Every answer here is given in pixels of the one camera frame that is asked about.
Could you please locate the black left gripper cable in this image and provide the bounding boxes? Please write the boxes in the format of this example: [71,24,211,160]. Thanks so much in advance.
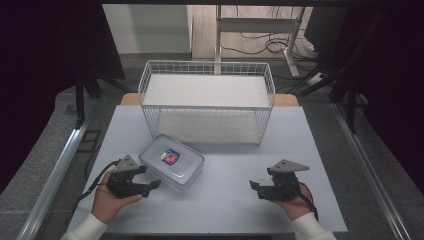
[71,159,122,218]

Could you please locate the person's left hand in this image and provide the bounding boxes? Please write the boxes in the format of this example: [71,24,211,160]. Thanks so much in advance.
[90,171,144,225]

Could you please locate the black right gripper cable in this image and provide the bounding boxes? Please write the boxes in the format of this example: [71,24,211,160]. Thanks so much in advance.
[297,181,320,222]

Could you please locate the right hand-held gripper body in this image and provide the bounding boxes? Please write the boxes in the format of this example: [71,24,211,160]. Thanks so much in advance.
[257,159,311,202]

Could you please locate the wooden table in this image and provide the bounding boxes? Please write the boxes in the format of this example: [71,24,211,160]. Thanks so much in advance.
[119,92,300,108]

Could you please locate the black floor cables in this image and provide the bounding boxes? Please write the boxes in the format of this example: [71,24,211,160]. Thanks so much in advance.
[219,5,321,95]

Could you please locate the white metal desk frame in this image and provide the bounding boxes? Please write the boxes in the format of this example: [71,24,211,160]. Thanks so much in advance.
[213,4,307,78]

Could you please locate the white wire basket shelf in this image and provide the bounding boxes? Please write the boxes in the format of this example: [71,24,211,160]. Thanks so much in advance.
[137,59,277,146]

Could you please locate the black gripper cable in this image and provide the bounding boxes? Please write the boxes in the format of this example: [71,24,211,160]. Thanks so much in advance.
[71,159,122,218]
[297,181,320,222]

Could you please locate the black stand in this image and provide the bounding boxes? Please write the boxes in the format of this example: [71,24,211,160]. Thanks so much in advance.
[328,76,368,135]
[73,64,131,130]

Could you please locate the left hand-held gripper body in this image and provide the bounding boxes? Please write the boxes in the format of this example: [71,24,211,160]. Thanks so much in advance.
[105,154,151,200]

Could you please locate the white power strip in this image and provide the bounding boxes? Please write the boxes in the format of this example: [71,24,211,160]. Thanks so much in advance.
[307,72,324,87]

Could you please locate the clear plastic food container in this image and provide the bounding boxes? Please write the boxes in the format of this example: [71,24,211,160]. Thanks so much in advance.
[138,133,206,193]

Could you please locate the white cabinet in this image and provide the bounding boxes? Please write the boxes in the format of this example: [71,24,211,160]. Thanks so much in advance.
[101,3,194,55]

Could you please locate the aluminium rail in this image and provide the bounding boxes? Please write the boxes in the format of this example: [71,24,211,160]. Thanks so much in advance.
[330,101,414,240]
[15,118,92,240]

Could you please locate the person's right hand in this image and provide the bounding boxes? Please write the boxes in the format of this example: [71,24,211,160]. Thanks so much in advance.
[270,182,315,222]

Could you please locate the dark curtain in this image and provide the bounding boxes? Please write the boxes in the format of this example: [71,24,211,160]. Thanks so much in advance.
[0,0,127,196]
[328,0,424,196]

